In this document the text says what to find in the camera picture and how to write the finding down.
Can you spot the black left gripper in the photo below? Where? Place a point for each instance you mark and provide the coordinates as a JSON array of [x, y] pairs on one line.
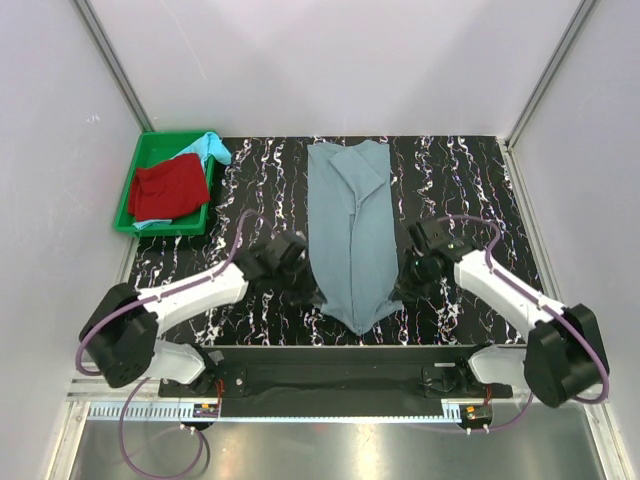
[[309, 292]]

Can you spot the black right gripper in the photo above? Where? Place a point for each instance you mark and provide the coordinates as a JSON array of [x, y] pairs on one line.
[[405, 289]]

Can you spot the grey-blue polo shirt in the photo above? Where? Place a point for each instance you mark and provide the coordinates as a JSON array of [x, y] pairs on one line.
[[351, 242]]

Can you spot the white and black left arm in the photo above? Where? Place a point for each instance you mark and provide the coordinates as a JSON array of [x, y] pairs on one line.
[[124, 335]]

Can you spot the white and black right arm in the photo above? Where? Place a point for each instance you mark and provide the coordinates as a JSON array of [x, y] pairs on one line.
[[563, 357]]

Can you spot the right connector box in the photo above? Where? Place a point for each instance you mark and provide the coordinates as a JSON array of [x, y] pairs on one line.
[[478, 413]]

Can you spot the connector box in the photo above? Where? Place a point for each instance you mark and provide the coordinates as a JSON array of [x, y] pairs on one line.
[[206, 411], [478, 413]]

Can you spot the left connector box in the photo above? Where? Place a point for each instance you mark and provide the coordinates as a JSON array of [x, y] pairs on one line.
[[206, 411]]

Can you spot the light blue t shirt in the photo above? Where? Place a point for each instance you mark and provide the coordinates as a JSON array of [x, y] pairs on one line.
[[210, 147]]

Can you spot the red t shirt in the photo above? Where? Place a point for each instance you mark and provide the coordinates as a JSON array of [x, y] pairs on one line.
[[169, 190]]

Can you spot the green plastic tray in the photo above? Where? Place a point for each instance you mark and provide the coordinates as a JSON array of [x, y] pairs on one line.
[[160, 185]]

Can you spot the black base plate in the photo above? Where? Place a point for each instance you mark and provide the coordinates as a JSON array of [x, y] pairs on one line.
[[357, 379]]

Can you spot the white slotted cable duct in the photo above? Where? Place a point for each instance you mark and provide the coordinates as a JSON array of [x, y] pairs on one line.
[[234, 412]]

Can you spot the aluminium front rail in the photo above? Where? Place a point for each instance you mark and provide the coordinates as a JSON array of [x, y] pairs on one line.
[[524, 440]]

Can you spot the left aluminium corner post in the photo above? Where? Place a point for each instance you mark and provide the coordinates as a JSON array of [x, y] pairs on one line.
[[96, 31]]

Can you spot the aluminium corner post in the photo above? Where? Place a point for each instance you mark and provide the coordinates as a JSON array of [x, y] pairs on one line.
[[568, 39], [96, 31]]

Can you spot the right aluminium corner post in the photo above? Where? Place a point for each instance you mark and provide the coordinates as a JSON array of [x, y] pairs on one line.
[[568, 39]]

